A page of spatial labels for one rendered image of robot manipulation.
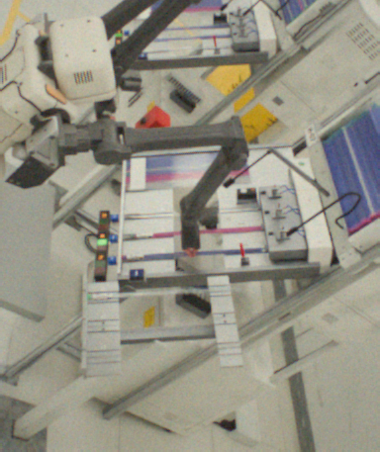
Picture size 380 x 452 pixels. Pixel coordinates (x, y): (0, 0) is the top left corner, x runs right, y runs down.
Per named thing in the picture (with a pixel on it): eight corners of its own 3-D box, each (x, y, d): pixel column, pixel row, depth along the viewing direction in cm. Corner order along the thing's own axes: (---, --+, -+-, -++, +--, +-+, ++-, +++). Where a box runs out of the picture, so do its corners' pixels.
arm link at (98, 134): (81, 123, 173) (83, 139, 171) (120, 121, 176) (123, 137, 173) (80, 142, 181) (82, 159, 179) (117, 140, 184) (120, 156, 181)
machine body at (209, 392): (65, 394, 282) (164, 327, 253) (79, 269, 333) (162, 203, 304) (176, 441, 314) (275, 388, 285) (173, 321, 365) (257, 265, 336)
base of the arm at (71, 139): (54, 112, 173) (58, 145, 165) (85, 110, 175) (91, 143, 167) (54, 135, 179) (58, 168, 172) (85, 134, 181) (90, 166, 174)
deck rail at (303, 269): (119, 291, 237) (117, 279, 233) (119, 286, 238) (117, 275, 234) (319, 277, 236) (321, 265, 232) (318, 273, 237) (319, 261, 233)
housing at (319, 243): (307, 275, 238) (309, 248, 228) (287, 185, 274) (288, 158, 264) (329, 274, 238) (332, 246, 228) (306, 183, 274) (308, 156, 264)
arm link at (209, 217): (181, 196, 222) (185, 219, 218) (215, 191, 223) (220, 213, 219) (181, 213, 233) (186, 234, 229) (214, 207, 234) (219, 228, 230)
